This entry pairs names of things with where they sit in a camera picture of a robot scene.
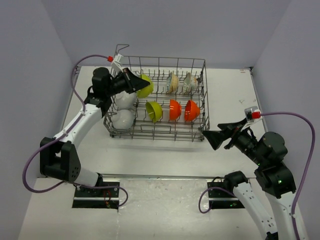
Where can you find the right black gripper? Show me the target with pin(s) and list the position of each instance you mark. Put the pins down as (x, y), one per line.
(216, 137)

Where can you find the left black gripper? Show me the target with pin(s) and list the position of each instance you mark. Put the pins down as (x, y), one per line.
(133, 83)

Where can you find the blue yellow patterned bowl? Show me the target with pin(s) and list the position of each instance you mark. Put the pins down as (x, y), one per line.
(172, 83)

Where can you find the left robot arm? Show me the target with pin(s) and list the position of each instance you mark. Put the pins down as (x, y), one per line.
(58, 155)

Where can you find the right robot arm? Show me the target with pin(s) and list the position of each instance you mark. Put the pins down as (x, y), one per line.
(274, 178)

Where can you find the white bowl middle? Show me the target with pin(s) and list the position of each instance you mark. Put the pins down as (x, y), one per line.
(124, 100)

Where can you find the white bowl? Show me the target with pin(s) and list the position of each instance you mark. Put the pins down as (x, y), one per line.
(124, 100)
(123, 119)

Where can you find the white bowl front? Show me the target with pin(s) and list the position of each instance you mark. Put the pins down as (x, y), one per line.
(123, 119)

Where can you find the orange flower patterned bowl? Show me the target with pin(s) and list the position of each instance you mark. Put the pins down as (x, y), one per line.
(190, 83)

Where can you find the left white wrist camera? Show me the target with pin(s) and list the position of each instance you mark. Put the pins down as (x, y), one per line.
(116, 63)

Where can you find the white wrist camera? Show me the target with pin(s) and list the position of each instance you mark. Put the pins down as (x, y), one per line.
(116, 63)
(252, 116)

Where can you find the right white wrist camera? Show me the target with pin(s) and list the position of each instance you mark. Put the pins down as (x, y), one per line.
(252, 116)

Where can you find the grey wire dish rack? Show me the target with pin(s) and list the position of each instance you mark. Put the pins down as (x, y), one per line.
(158, 68)

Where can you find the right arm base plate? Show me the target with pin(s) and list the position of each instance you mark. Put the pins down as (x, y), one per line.
(219, 199)

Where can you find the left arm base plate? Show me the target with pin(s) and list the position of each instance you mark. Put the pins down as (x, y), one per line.
(107, 198)

